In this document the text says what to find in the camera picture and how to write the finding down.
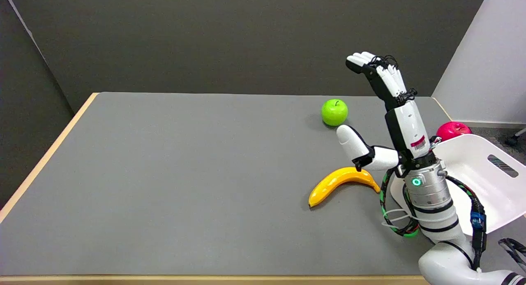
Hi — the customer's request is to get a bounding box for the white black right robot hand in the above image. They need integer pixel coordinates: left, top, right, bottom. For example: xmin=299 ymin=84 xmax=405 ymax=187
xmin=336 ymin=51 xmax=436 ymax=172

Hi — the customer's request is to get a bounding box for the green apple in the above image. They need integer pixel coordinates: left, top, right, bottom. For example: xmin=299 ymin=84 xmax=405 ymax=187
xmin=321 ymin=99 xmax=348 ymax=127

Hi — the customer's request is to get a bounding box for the red apple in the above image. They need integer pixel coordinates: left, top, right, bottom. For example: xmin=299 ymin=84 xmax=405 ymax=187
xmin=436 ymin=121 xmax=472 ymax=142

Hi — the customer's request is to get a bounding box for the white plastic basket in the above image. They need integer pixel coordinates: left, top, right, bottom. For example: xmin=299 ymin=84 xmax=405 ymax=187
xmin=390 ymin=134 xmax=526 ymax=237

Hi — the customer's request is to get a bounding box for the yellow banana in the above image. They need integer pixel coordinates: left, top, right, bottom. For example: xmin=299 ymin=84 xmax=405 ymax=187
xmin=308 ymin=167 xmax=381 ymax=209

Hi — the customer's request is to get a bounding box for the black chair caster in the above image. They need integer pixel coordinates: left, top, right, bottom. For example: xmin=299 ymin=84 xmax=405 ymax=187
xmin=505 ymin=128 xmax=526 ymax=146

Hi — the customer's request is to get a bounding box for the green black braided cable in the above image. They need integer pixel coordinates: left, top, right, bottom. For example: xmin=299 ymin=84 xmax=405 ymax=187
xmin=379 ymin=168 xmax=420 ymax=238

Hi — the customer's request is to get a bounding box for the black cable with blue connector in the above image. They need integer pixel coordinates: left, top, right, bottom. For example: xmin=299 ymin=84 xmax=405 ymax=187
xmin=446 ymin=175 xmax=487 ymax=271

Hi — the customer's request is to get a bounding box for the black grey braided cable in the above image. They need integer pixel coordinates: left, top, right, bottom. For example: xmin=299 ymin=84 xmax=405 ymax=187
xmin=498 ymin=238 xmax=526 ymax=270

